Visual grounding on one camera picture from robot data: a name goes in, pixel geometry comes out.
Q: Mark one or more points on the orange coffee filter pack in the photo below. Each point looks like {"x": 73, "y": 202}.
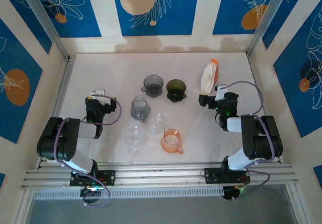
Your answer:
{"x": 208, "y": 78}

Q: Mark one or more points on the smoke grey ribbed carafe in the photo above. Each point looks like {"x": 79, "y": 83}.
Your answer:
{"x": 139, "y": 107}

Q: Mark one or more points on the dark olive plastic dripper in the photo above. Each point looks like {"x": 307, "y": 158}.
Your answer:
{"x": 175, "y": 88}

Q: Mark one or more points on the clear plastic dripper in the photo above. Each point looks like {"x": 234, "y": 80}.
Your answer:
{"x": 134, "y": 137}

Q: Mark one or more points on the smoke grey plastic dripper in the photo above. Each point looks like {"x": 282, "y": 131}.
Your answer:
{"x": 152, "y": 83}

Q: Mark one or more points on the orange plastic carafe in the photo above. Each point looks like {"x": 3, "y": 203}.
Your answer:
{"x": 171, "y": 141}

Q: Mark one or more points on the clear ribbed carafe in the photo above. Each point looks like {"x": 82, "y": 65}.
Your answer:
{"x": 157, "y": 125}

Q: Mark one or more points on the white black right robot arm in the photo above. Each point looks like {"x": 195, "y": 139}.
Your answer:
{"x": 261, "y": 133}

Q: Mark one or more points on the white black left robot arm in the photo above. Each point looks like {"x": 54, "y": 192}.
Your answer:
{"x": 65, "y": 133}

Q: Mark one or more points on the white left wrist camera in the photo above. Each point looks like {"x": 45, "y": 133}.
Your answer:
{"x": 98, "y": 93}

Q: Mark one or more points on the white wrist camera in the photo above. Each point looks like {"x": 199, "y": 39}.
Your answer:
{"x": 98, "y": 93}
{"x": 220, "y": 93}

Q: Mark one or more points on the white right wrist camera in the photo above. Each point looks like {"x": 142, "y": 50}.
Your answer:
{"x": 220, "y": 93}

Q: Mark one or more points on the aluminium side rail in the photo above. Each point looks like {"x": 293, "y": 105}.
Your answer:
{"x": 57, "y": 103}
{"x": 254, "y": 70}

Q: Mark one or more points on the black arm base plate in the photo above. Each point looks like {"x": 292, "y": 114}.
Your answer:
{"x": 211, "y": 175}
{"x": 109, "y": 177}

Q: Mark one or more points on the aluminium mounting rail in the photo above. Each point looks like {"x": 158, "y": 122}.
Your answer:
{"x": 161, "y": 176}

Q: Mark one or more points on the aluminium corner post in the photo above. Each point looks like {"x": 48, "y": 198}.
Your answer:
{"x": 46, "y": 20}
{"x": 268, "y": 20}

